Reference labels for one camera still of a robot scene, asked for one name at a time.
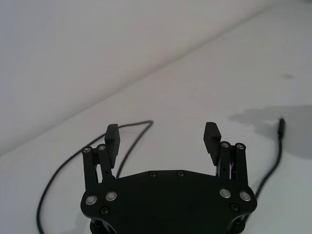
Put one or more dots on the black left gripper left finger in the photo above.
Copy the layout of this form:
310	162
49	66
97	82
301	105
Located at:
91	168

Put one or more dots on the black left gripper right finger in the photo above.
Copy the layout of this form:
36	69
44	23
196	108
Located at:
240	165

